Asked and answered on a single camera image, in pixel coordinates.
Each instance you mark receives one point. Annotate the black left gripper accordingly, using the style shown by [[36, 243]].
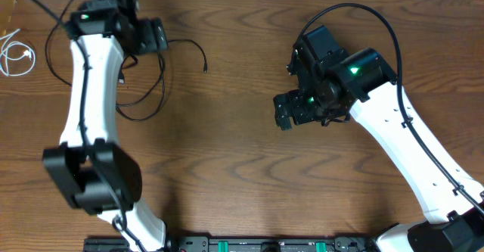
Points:
[[157, 38]]

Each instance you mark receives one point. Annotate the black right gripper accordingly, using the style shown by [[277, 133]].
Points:
[[295, 98]]

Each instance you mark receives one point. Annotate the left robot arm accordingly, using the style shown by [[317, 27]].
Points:
[[90, 169]]

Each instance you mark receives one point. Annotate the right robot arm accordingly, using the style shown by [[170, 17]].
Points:
[[335, 86]]

